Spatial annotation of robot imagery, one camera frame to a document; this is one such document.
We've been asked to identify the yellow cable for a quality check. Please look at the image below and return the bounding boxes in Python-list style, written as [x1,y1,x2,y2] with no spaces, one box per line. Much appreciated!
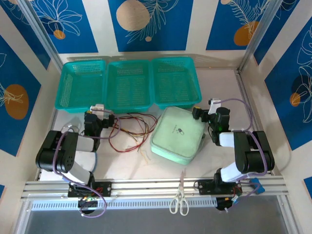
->
[114,119,150,145]

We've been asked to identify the black cable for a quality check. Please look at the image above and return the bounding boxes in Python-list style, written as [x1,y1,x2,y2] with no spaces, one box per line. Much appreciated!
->
[119,112,158,137]

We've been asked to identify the tan frayed cable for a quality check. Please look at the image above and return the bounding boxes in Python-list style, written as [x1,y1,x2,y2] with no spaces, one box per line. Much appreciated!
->
[139,149,152,163]

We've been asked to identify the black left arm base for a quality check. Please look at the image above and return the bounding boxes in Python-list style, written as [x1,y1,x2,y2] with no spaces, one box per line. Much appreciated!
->
[67,181,113,212]

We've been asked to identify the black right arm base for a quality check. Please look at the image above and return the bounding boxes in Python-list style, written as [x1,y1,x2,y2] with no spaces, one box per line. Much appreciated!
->
[197,179,243,212]

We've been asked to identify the clear plastic piece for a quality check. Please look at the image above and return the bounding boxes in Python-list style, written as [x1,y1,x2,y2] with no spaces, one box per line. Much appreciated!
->
[64,118,83,134]

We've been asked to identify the teal plastic basket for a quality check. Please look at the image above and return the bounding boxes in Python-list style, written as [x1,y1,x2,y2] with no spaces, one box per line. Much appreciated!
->
[105,59,153,115]
[151,57,203,110]
[55,60,107,114]

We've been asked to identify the mint green zipper pouch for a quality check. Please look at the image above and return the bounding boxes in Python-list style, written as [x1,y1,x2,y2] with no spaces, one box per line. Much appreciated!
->
[149,106,207,166]

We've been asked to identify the blue clamp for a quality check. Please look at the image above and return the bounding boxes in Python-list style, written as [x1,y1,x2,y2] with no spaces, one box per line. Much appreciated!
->
[250,177,265,195]

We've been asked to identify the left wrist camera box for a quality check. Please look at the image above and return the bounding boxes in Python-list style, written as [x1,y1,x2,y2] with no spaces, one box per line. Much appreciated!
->
[90,104,106,117]

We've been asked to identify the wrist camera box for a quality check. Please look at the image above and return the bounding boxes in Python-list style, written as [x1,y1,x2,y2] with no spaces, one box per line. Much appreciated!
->
[90,104,106,117]
[208,97,222,115]

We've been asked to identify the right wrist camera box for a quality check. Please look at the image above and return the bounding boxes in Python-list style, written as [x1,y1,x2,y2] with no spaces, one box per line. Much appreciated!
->
[208,97,222,115]

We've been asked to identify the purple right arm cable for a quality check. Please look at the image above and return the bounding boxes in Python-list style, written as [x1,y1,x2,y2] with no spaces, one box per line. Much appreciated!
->
[219,97,268,208]

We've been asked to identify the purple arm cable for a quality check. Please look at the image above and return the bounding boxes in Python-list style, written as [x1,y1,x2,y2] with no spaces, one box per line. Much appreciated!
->
[219,97,268,208]
[52,109,120,218]

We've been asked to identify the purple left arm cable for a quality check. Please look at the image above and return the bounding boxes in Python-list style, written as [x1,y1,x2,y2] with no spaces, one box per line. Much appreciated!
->
[52,109,120,218]

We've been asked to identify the dark red cable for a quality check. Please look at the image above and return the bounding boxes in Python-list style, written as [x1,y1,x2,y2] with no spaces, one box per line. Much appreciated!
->
[119,112,158,136]

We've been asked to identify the white handled scissors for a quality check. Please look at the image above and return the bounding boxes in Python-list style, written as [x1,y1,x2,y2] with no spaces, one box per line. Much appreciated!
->
[169,170,190,216]

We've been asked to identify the aluminium rail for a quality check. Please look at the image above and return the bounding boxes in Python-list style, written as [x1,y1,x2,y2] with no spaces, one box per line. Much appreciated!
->
[20,176,290,201]

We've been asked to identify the white slotted cable duct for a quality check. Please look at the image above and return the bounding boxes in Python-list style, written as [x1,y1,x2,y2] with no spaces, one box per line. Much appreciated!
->
[31,197,217,212]

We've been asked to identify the aluminium frame post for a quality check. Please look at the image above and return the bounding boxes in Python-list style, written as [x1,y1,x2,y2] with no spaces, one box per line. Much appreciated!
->
[18,0,64,72]
[237,0,283,74]

